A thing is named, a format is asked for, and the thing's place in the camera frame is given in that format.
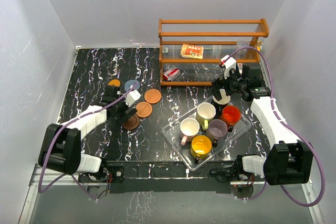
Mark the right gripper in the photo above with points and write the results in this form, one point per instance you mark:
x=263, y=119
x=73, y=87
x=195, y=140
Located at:
x=219, y=84

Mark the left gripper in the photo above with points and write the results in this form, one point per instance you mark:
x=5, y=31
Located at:
x=121, y=116

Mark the light wooden coaster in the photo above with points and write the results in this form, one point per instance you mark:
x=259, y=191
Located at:
x=144, y=109
x=152, y=96

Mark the pale green mug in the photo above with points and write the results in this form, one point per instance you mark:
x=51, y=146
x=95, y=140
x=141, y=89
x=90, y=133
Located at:
x=205, y=112

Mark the pink mug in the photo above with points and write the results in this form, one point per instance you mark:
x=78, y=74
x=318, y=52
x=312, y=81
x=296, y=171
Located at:
x=189, y=128

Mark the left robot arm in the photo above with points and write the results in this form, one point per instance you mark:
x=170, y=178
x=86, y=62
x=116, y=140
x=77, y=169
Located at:
x=61, y=148

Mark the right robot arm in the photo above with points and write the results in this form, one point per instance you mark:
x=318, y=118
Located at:
x=290, y=159

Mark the blue paper coaster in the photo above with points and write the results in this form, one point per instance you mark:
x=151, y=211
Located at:
x=131, y=84

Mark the orange round paper coaster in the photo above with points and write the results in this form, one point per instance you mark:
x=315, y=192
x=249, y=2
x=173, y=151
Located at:
x=114, y=82

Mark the clear plastic cup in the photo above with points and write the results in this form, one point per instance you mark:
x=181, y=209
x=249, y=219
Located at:
x=242, y=44

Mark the black and white mug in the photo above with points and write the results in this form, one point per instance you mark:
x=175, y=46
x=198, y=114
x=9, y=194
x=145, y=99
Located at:
x=219, y=104

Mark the orange mug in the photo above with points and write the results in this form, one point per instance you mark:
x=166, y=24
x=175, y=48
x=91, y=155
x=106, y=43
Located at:
x=231, y=116

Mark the wooden shelf rack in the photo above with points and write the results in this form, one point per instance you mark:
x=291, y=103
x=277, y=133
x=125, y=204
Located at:
x=218, y=37

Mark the orange snack packet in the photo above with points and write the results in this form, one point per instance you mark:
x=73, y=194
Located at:
x=192, y=51

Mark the purple mug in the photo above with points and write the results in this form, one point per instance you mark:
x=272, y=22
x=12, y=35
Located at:
x=217, y=131

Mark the red and white can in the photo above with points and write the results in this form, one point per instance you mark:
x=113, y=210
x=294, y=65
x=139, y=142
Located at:
x=171, y=74

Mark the clear plastic tray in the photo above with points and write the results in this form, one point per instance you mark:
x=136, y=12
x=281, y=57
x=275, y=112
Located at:
x=172, y=134

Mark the yellow mug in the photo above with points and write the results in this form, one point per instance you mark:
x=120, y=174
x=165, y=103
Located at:
x=201, y=146

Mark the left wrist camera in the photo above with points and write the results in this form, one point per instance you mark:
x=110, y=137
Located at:
x=132, y=97

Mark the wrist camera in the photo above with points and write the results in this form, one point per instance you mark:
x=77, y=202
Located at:
x=227, y=63
x=132, y=97

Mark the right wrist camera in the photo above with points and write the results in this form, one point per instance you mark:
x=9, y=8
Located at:
x=227, y=63

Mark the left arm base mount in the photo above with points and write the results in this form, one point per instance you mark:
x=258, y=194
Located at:
x=98, y=185

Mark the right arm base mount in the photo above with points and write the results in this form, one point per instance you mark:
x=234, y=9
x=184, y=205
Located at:
x=242, y=182

